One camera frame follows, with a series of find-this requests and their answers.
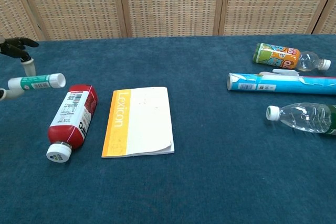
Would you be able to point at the woven wooden folding screen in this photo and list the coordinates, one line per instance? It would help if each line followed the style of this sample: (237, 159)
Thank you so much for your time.
(170, 3)

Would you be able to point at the orange green juice bottle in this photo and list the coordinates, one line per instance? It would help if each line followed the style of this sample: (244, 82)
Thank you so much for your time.
(278, 56)

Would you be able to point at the yellow white Lexicon notebook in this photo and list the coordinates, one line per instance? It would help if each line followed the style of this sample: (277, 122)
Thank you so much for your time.
(147, 121)

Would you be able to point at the blue cardboard roll tube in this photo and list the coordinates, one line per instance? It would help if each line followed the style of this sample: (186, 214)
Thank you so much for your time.
(283, 86)

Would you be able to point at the green white glue stick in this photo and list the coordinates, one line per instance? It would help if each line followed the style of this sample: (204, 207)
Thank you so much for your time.
(34, 81)

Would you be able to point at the blue table cloth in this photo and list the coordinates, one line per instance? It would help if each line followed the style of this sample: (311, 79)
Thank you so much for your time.
(199, 182)

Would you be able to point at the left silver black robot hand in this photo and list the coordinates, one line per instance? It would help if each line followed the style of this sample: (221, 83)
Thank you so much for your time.
(15, 47)

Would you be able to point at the clear water bottle green label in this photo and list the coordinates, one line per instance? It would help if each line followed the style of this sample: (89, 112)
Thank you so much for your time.
(302, 116)

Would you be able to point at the red white plastic bottle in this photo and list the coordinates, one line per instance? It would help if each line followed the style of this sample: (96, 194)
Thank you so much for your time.
(71, 115)

